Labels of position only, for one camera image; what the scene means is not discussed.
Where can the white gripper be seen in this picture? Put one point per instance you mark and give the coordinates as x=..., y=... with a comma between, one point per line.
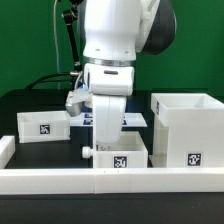
x=108, y=115

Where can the white drawer box front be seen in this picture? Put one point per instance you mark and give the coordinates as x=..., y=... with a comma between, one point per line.
x=129, y=152

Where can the white drawer box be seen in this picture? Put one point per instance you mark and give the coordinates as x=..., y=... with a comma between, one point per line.
x=43, y=126
x=129, y=152

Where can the white drawer cabinet frame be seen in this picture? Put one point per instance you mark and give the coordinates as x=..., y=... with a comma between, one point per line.
x=188, y=131

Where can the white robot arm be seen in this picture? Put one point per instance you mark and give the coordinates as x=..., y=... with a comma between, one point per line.
x=115, y=31

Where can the white sheet with markers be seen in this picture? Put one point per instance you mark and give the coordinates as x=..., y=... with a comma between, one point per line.
x=130, y=120

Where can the white U-shaped boundary fence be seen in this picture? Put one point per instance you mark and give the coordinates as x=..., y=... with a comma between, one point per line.
x=102, y=181

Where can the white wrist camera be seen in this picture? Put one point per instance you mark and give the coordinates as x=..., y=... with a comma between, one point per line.
x=75, y=99

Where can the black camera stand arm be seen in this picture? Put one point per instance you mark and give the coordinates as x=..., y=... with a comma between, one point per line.
x=69, y=16

